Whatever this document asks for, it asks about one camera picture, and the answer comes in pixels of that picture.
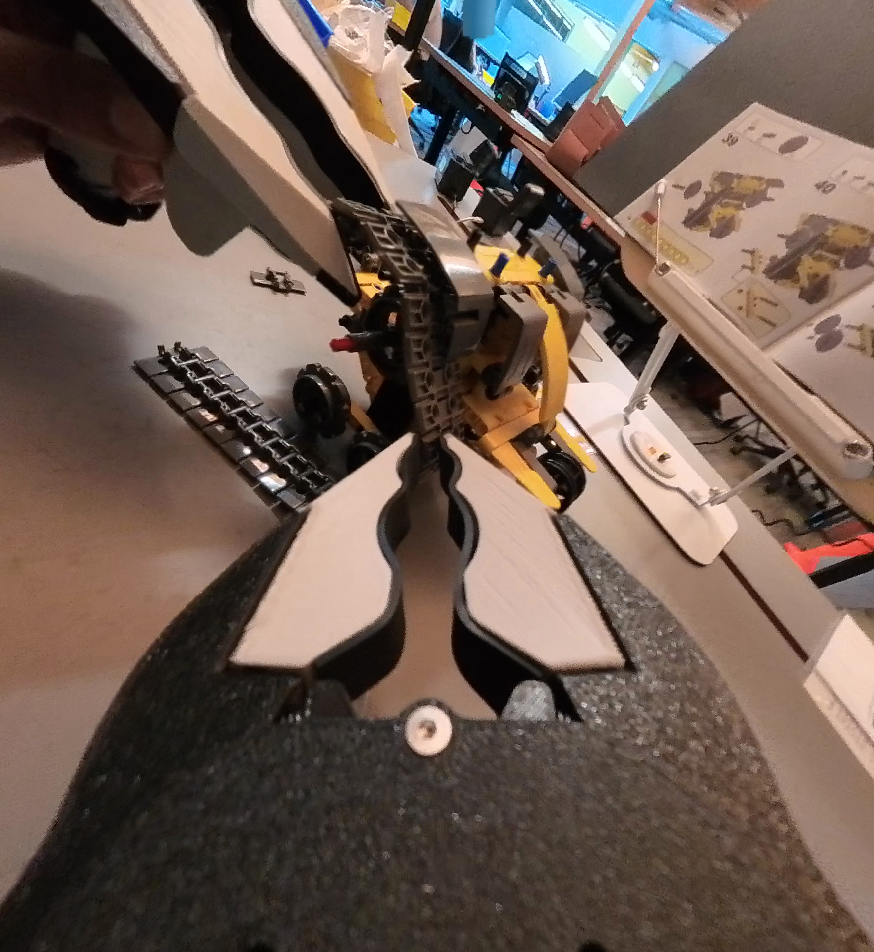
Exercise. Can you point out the person's left hand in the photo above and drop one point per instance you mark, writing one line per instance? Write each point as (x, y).
(13, 89)

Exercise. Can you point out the grey toy track strip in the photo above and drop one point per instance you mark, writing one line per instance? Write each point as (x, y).
(221, 416)
(370, 230)
(429, 387)

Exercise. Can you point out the white printed paper sheet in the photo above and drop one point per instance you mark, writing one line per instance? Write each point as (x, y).
(868, 706)

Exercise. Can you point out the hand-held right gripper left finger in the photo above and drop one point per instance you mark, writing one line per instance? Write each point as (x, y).
(325, 587)

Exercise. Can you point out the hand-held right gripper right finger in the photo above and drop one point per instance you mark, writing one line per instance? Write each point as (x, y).
(534, 587)

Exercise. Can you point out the yellow toy brick vehicle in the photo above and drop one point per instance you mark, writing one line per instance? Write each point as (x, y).
(511, 431)

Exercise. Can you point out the dark grey divider panel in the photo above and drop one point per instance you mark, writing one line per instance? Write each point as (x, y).
(779, 52)

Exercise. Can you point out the black computer monitor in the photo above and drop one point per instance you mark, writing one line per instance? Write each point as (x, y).
(515, 78)

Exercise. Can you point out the white book stand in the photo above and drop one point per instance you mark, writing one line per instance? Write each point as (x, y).
(675, 483)

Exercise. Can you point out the blue plastic bin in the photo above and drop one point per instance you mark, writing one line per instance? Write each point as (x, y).
(316, 18)

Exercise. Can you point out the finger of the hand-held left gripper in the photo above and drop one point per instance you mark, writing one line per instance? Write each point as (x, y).
(318, 97)
(243, 171)

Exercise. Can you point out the open instruction booklet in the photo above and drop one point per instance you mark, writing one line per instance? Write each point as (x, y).
(779, 193)

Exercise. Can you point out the red plastic object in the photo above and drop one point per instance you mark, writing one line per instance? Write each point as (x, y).
(831, 554)

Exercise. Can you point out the small grey track link piece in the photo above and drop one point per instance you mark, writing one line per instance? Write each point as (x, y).
(281, 281)

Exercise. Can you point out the yellow storage bin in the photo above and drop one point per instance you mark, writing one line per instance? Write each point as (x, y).
(366, 104)

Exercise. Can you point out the brown cardboard box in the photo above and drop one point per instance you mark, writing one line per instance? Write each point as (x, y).
(586, 134)

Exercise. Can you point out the black power adapter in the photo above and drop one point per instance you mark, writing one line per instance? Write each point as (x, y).
(457, 175)
(511, 208)

